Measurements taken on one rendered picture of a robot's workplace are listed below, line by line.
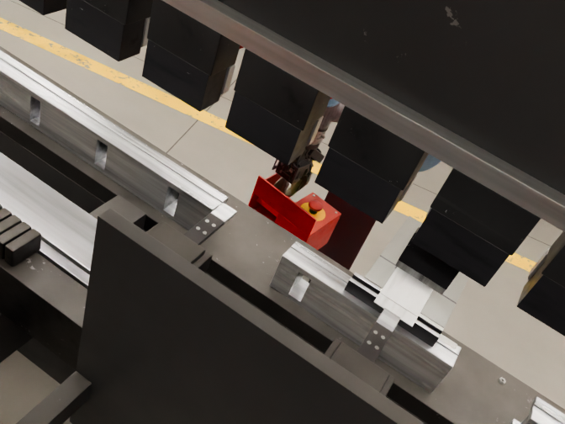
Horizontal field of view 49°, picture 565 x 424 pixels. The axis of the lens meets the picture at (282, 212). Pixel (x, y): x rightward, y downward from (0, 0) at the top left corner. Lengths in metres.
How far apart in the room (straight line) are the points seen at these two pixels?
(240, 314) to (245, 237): 0.77
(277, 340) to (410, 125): 0.31
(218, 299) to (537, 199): 0.38
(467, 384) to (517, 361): 1.51
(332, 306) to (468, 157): 0.59
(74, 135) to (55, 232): 0.37
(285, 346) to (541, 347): 2.44
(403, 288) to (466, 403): 0.26
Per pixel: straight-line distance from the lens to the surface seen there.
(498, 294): 3.10
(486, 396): 1.38
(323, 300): 1.27
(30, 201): 1.23
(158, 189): 1.37
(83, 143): 1.47
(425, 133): 0.76
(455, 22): 0.74
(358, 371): 1.05
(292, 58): 0.80
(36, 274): 1.09
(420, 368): 1.27
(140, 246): 0.68
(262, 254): 1.38
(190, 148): 3.08
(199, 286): 0.65
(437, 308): 1.28
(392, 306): 1.22
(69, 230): 1.18
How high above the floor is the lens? 1.82
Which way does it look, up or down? 39 degrees down
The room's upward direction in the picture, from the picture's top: 22 degrees clockwise
